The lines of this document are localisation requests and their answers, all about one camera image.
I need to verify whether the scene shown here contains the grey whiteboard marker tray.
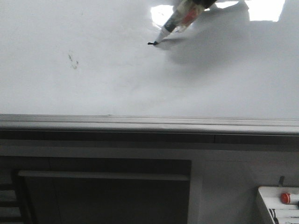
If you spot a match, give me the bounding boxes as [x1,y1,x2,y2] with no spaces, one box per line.
[0,114,299,145]

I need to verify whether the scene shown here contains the white marker with red tape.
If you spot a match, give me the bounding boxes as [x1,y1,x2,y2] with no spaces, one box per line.
[148,0,206,45]

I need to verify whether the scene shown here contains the dark cabinet panel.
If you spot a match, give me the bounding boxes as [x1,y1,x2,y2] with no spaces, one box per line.
[0,156,192,224]

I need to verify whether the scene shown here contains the black-striped marker in box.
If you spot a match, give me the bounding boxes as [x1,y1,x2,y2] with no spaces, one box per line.
[268,208,299,224]

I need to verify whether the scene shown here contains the red-capped white marker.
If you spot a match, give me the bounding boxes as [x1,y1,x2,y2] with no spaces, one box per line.
[280,193,299,205]

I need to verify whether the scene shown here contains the white whiteboard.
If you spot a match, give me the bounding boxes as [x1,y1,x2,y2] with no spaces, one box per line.
[0,0,299,119]

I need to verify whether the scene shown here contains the white storage box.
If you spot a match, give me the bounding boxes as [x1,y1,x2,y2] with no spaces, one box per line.
[256,186,299,224]

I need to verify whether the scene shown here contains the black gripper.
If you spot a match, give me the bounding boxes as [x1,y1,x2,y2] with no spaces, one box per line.
[192,0,217,9]

